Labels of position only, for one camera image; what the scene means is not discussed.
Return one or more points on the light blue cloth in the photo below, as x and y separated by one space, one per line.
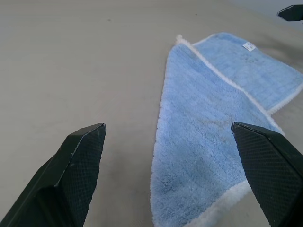
194 118

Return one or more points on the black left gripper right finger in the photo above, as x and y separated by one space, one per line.
274 170

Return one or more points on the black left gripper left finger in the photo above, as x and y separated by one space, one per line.
71 179

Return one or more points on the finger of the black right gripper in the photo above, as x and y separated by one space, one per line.
293 13

